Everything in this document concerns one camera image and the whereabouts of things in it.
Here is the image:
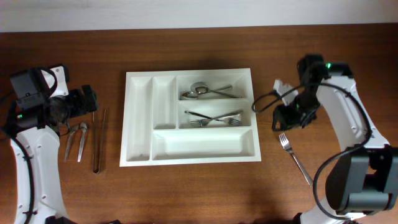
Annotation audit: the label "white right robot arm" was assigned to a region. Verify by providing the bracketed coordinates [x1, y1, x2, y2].
[272, 55, 397, 223]

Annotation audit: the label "small metal teaspoon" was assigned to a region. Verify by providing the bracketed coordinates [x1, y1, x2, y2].
[77, 123, 88, 162]
[64, 124, 80, 162]

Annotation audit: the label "long metal tongs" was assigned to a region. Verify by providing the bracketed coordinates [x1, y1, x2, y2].
[92, 109, 107, 174]

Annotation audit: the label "metal fork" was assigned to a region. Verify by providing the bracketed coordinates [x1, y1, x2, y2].
[190, 110, 244, 127]
[279, 133, 313, 187]
[216, 115, 242, 126]

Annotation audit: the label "large metal spoon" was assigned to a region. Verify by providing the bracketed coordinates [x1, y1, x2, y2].
[180, 85, 233, 100]

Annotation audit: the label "small metal teaspoon right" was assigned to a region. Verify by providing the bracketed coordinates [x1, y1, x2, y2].
[77, 123, 88, 162]

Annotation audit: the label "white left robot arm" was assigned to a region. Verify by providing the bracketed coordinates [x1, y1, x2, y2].
[1, 64, 99, 223]

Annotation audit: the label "white cutlery tray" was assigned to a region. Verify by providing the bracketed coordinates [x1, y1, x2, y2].
[119, 68, 261, 167]

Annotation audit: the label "small metal teaspoon left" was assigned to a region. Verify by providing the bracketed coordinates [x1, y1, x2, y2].
[64, 124, 80, 162]

